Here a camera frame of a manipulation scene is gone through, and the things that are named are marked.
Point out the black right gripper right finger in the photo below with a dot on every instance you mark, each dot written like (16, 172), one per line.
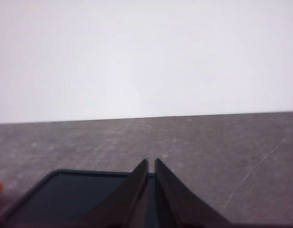
(178, 207)

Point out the black rectangular tray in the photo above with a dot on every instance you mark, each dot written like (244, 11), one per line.
(63, 198)

